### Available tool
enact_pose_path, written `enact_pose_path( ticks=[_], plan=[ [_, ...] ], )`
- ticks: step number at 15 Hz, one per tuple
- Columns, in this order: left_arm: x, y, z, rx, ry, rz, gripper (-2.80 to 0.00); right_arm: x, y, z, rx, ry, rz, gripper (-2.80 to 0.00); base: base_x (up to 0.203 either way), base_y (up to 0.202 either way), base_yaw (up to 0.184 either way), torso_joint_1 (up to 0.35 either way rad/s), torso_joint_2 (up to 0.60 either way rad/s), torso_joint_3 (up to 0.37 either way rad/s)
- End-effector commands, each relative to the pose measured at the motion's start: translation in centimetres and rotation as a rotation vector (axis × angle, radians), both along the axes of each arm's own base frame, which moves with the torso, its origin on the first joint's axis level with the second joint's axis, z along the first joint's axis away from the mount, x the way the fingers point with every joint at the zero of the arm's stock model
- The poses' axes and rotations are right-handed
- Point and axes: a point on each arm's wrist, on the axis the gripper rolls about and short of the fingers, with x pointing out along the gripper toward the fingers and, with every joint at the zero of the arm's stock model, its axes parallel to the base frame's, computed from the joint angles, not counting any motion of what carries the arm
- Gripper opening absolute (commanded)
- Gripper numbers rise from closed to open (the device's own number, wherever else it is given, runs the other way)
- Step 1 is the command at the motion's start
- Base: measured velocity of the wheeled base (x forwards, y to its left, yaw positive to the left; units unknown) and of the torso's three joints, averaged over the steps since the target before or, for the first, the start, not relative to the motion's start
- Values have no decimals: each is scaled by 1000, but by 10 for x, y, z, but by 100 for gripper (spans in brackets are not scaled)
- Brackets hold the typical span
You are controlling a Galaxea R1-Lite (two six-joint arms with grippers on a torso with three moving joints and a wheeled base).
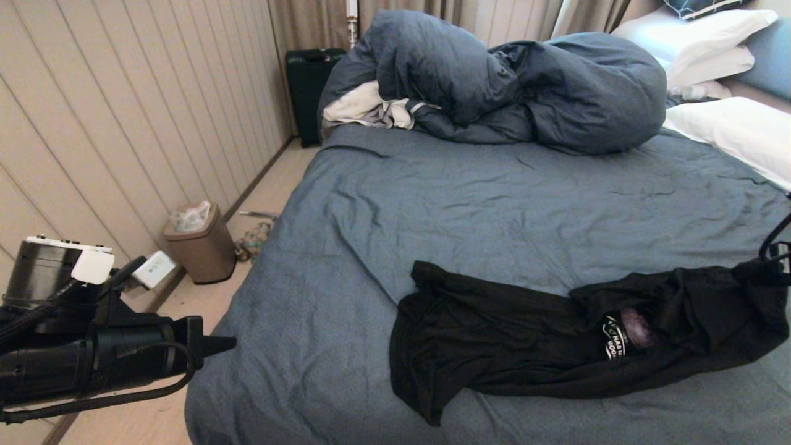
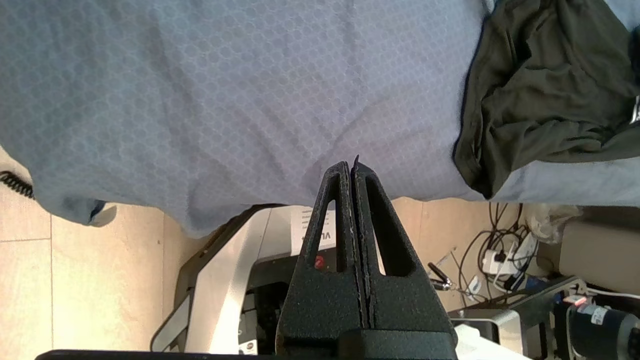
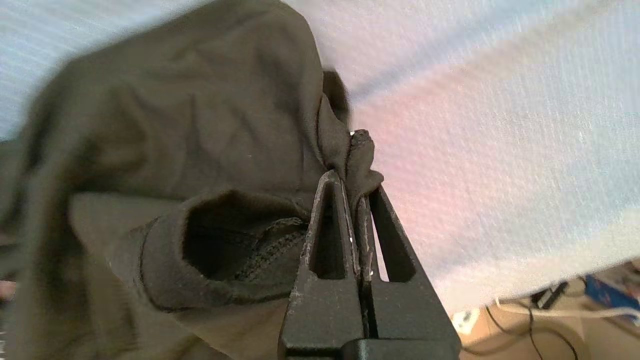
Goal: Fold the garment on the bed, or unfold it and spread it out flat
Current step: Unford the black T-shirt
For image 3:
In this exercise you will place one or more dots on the blue box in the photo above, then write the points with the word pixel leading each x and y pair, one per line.
pixel 612 295

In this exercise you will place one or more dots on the white wall socket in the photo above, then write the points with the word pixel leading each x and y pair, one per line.
pixel 467 321

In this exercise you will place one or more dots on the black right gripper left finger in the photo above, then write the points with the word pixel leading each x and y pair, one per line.
pixel 322 310

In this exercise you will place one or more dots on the blue bed sheet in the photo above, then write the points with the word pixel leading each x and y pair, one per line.
pixel 500 150

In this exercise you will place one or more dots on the black power adapter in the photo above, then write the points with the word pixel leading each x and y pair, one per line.
pixel 550 295

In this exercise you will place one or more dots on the black moon print t-shirt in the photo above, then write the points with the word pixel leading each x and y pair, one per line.
pixel 175 125

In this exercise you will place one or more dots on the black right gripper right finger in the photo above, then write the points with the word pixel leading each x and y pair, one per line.
pixel 405 310

